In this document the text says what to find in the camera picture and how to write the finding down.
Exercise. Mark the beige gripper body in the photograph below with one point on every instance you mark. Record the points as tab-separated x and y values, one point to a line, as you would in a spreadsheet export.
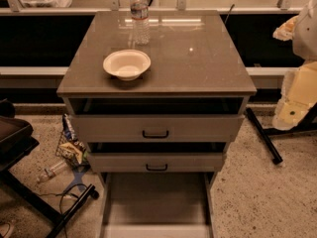
306	34

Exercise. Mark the grey drawer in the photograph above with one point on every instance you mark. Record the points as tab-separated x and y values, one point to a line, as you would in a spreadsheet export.
156	128
156	162
153	205

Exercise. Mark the grey drawer cabinet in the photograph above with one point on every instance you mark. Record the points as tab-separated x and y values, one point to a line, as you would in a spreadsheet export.
195	70

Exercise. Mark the clear plastic water bottle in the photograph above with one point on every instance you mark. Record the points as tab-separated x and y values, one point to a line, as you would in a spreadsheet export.
140	17

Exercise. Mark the white paper bowl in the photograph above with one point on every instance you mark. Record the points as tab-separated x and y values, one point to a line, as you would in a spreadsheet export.
127	64

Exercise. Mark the empty plastic bottle on floor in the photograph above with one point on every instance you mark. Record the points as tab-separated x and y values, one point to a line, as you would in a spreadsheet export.
51	172

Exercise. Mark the black table leg frame right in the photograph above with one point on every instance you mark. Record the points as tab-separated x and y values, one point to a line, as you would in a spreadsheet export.
308	124

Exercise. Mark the wire basket of snack packets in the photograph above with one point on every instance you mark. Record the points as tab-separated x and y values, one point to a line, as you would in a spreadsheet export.
72	149

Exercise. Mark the black chair frame left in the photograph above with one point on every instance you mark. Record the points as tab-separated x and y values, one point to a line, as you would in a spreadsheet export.
60	192

